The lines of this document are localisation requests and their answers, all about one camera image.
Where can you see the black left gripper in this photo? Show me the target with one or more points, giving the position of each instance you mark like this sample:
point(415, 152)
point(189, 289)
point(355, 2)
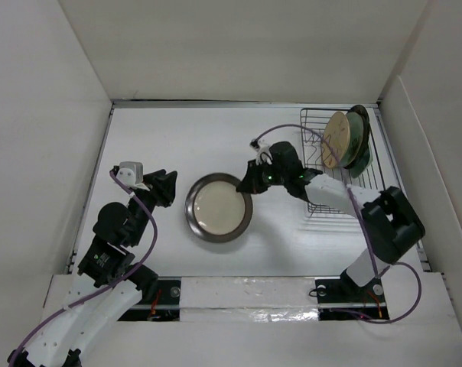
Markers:
point(161, 186)

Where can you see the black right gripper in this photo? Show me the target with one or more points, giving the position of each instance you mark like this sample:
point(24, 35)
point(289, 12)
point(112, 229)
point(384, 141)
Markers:
point(252, 183)

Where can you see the grey rim cream plate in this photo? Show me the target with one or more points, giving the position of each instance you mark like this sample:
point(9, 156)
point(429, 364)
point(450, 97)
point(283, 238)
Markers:
point(215, 212)

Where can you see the black wire dish rack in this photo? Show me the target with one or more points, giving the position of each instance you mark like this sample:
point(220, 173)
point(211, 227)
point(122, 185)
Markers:
point(316, 119)

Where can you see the yellow bird pattern plate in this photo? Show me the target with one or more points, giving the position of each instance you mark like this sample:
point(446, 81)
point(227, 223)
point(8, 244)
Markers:
point(336, 140)

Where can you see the teal rectangular divided plate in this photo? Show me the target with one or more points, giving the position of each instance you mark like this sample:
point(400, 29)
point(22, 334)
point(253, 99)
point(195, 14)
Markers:
point(360, 163)

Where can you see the teal round floral plate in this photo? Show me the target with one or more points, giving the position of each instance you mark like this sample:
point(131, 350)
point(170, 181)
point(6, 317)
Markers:
point(356, 125)

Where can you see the dark striped rim plate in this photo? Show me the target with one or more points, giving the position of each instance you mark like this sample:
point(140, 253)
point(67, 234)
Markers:
point(362, 112)

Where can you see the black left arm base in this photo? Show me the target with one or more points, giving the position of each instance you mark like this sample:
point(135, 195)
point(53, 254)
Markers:
point(164, 306)

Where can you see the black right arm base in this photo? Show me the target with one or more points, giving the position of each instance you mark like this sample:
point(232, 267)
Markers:
point(336, 304)

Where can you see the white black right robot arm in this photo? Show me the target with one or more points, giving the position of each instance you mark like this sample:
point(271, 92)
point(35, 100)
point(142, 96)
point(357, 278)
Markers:
point(389, 223)

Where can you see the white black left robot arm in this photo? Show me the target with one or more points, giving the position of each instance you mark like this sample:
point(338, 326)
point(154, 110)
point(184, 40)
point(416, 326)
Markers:
point(108, 281)

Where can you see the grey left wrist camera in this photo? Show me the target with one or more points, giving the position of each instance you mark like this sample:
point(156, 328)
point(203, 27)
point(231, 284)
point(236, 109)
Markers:
point(130, 173)

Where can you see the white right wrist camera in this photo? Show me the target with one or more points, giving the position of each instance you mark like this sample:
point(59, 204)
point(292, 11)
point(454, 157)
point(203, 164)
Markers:
point(262, 151)

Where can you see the white foam front rail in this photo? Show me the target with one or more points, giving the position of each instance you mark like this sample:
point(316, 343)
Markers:
point(247, 300)

